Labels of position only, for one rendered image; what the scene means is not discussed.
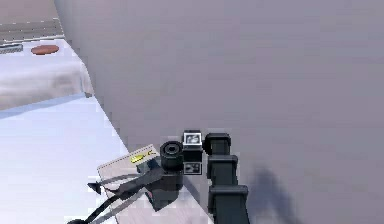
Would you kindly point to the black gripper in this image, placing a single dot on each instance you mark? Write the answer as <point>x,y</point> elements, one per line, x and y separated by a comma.
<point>171,156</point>

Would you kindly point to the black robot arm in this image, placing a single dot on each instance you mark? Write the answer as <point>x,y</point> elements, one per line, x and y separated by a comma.
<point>226,186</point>

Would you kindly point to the white flat-topped furniture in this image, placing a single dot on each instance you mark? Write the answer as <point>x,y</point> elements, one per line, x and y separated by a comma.
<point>50,153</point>

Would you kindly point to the brown round disc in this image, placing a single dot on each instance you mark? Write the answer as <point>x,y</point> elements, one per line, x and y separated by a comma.
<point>45,49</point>

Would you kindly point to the dark grey flat object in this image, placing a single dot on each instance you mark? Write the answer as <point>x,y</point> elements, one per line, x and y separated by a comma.
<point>10,48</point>

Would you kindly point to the grey headboard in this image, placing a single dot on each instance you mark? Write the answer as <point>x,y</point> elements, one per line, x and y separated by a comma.
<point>30,31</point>

